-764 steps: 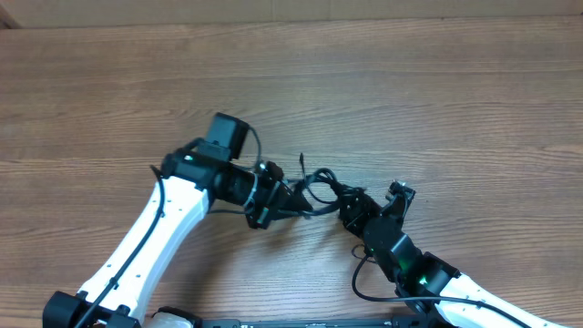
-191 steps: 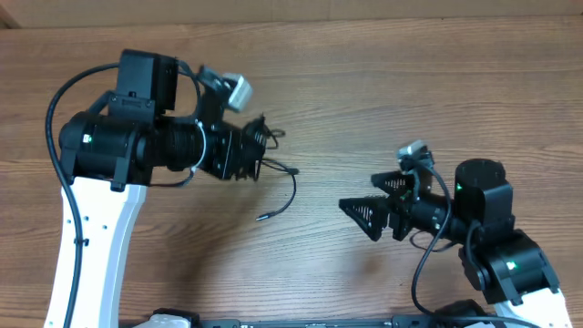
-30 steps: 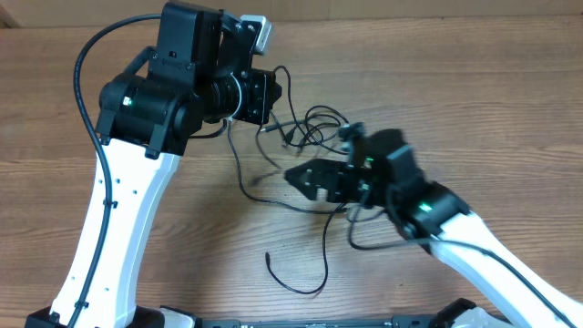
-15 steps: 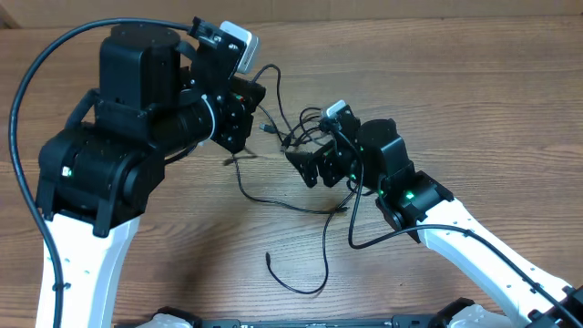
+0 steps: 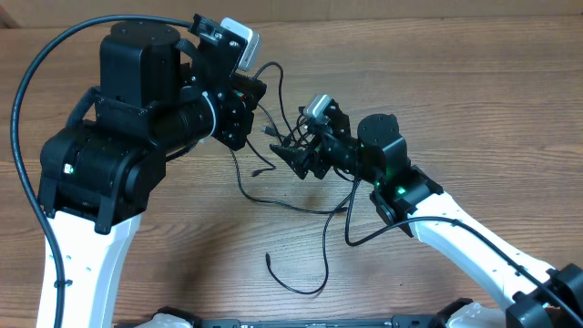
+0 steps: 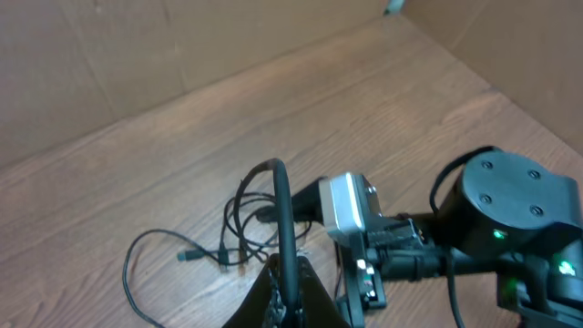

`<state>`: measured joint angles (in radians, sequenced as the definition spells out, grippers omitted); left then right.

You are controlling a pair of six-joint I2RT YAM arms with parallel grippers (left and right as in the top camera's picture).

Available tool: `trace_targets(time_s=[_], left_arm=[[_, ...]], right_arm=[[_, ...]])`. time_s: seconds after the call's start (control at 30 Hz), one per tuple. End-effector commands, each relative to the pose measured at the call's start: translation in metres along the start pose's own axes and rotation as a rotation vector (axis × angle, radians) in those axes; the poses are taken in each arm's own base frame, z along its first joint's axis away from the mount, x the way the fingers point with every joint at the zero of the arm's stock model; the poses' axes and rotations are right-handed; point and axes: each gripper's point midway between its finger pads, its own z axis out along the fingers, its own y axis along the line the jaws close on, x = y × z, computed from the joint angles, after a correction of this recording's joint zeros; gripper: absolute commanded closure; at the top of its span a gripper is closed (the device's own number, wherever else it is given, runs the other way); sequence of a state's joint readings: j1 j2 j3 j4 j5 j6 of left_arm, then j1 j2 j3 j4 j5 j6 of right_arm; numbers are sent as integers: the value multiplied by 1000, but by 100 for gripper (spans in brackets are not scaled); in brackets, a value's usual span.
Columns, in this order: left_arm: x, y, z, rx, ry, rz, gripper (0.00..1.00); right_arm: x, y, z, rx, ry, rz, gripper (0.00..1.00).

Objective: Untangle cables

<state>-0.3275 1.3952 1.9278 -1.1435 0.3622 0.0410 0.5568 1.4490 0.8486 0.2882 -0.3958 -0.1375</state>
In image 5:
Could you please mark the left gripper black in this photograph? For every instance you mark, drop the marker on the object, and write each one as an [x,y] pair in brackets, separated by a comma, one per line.
[241,94]

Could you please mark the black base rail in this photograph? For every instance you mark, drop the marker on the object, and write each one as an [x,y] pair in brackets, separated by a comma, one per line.
[309,324]

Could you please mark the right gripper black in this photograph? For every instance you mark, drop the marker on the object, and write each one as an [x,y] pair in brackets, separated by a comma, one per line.
[302,162]

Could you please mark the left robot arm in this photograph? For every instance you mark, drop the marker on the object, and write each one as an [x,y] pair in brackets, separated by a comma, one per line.
[159,96]

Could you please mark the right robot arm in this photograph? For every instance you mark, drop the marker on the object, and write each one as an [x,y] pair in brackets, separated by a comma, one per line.
[528,292]

